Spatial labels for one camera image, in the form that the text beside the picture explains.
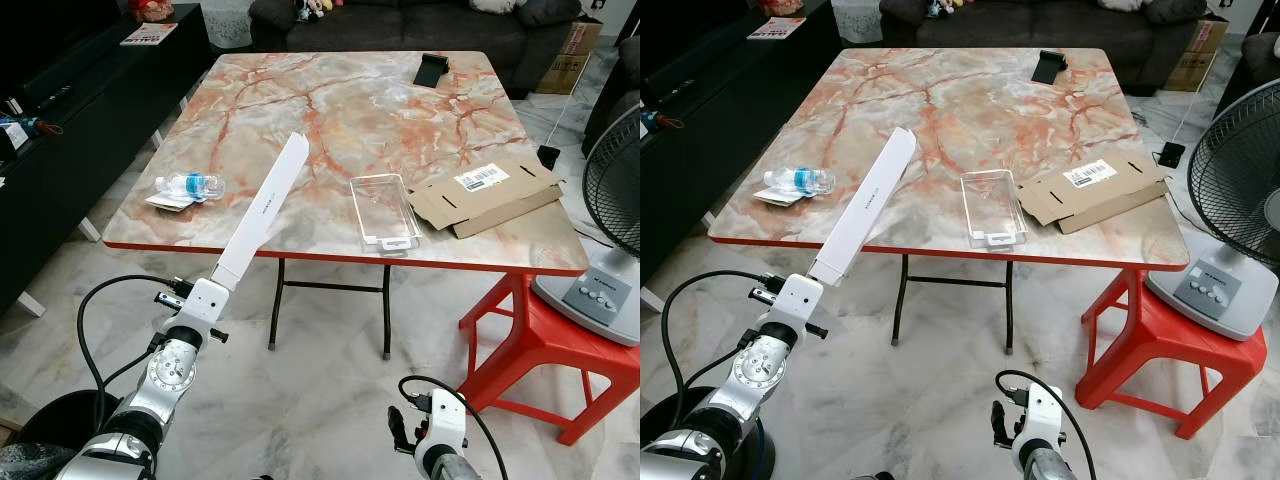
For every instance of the black low tv cabinet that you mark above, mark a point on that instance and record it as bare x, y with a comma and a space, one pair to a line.
70, 150
720, 130

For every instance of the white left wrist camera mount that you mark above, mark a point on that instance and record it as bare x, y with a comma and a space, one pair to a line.
203, 302
797, 297

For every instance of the printed brown cardboard carton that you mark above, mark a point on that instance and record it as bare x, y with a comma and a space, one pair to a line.
572, 60
1197, 58

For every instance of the clear plastic packaging tray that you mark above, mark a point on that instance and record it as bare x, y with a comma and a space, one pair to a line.
384, 212
992, 208

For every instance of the marble pattern folding table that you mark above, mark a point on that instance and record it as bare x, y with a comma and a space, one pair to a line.
990, 105
360, 110

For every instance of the flat cream paper packet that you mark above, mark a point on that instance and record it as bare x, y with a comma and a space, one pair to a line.
165, 204
772, 198

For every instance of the long white cardboard box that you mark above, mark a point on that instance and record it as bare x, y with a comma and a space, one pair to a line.
866, 200
262, 212

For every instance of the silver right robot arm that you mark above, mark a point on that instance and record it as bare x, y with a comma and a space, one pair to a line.
1045, 468
452, 471

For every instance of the red plastic stool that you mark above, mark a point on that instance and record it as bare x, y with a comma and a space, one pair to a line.
545, 345
1160, 340

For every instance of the black phone stand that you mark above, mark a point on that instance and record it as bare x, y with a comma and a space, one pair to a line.
1049, 67
431, 70

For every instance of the small blue white gadget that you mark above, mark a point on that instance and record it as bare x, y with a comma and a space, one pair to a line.
18, 133
655, 122

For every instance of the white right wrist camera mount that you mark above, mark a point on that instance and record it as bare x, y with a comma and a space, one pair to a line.
1038, 415
445, 420

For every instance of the dark armchair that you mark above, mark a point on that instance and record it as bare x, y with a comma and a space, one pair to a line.
1262, 65

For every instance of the grey standing fan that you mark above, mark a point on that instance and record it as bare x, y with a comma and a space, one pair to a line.
1215, 290
600, 290

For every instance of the black power adapter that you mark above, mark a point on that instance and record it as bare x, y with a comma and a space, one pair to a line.
549, 157
1171, 154

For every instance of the flattened brown cardboard box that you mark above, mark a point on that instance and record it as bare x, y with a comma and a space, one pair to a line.
490, 200
1100, 195

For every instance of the red white magazine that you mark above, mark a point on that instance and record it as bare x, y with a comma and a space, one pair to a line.
148, 34
776, 28

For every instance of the clear plastic water bottle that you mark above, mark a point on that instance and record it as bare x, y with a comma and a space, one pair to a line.
192, 185
802, 179

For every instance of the dark grey sofa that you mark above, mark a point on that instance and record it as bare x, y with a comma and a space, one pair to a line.
400, 30
1010, 28

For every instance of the red gold ornament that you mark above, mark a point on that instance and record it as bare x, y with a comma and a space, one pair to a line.
779, 6
152, 9

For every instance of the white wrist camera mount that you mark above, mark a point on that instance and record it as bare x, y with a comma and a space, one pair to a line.
445, 420
797, 297
1038, 415
203, 302

